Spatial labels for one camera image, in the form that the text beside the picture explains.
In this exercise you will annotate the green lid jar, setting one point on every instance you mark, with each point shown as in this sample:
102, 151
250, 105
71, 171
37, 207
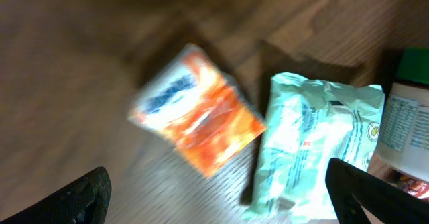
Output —
403, 137

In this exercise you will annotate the orange snack packet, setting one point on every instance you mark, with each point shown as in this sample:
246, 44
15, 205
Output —
198, 109

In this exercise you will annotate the light blue wipes pack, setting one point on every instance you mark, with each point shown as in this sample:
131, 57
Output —
308, 123

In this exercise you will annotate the red toffee candy bar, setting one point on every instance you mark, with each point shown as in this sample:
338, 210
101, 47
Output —
414, 187

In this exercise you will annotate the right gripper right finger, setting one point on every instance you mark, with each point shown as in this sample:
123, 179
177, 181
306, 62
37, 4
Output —
353, 191

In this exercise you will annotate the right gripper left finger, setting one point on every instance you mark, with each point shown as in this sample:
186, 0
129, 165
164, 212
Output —
83, 201

